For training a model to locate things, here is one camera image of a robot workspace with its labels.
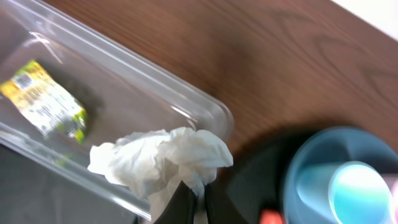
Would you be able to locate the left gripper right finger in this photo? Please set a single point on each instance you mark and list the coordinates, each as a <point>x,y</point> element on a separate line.
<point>219,208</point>

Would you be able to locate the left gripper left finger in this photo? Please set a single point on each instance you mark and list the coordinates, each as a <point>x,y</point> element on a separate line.
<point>181,208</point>

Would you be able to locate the orange carrot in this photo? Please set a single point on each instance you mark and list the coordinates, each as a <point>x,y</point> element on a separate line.
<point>268,216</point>

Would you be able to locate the white napkin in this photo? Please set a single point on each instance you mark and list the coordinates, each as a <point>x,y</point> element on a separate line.
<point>153,164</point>

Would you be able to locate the light blue cup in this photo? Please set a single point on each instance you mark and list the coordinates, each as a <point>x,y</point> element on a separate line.
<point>350,192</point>

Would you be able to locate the green yellow snack wrapper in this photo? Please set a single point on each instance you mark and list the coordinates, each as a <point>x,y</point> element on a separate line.
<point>45,103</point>

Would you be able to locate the round black tray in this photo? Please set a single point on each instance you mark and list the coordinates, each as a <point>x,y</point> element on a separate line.
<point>255,181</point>

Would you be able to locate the clear plastic bin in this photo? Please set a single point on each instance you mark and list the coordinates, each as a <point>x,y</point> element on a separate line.
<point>121,91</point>

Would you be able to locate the dark blue plate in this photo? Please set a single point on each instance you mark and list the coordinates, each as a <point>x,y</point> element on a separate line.
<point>336,145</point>

